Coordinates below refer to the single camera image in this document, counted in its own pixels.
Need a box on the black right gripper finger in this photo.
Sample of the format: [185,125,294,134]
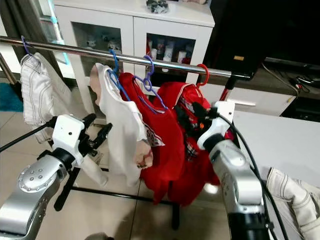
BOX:
[179,102,198,143]
[190,99,210,119]

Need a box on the cream white stitched garment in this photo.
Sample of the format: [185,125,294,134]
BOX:
[20,52,111,188]

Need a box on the red plastic hanger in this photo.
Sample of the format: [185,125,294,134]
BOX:
[196,63,210,88]

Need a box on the blue plastic hanger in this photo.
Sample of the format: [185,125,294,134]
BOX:
[107,49,131,101]

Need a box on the white t-shirt with pink sleeves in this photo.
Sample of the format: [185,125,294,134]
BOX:
[90,62,155,188]

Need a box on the red polo shirt striped collar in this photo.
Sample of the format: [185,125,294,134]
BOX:
[157,81,236,207]

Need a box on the low white cabinet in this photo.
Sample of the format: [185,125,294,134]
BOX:
[227,85,297,117]

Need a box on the silver metal clothes rack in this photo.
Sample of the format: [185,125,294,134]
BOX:
[0,35,255,231]

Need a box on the teal floor rug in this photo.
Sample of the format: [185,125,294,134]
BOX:
[0,82,24,113]

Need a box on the grey robot foot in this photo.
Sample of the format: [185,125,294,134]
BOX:
[85,232,112,240]

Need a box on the white glass-door cabinet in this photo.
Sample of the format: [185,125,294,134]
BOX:
[52,0,216,101]

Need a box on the grey toy figure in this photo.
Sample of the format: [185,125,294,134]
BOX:
[146,0,169,14]

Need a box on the white framed glass door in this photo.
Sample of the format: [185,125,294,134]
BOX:
[30,0,59,61]

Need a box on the grey curtain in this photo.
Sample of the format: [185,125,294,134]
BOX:
[0,0,51,51]

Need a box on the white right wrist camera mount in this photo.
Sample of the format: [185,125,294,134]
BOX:
[196,101,236,151]

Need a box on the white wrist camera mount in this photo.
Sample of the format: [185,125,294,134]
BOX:
[196,101,236,151]
[51,114,87,168]

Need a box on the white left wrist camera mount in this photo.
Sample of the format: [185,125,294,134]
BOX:
[51,114,87,168]

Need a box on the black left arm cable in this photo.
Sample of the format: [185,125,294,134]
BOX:
[0,120,58,152]

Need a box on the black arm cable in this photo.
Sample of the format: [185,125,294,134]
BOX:
[212,112,288,240]
[0,120,58,152]

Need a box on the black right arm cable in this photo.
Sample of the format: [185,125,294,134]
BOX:
[212,112,288,240]

